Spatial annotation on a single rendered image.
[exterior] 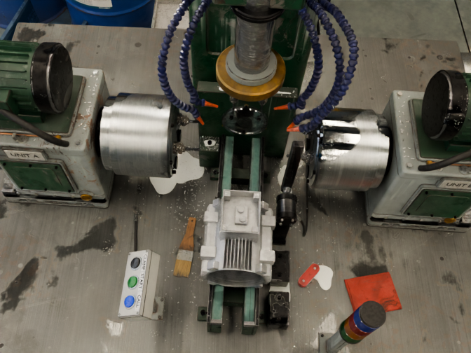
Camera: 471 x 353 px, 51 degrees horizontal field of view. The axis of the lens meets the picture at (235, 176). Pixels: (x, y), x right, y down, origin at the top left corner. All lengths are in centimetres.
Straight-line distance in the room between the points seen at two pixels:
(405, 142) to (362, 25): 207
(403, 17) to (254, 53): 248
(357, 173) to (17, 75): 93
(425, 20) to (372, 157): 229
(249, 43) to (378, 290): 88
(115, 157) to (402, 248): 96
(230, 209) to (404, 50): 119
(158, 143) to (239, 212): 31
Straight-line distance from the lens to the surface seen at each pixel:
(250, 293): 143
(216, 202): 134
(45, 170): 151
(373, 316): 116
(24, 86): 134
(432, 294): 169
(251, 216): 129
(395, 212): 164
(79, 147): 138
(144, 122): 140
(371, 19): 351
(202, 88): 148
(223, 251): 129
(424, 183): 148
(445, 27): 364
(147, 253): 130
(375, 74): 207
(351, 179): 145
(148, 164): 142
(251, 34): 114
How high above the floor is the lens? 229
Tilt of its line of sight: 61 degrees down
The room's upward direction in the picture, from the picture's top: 5 degrees clockwise
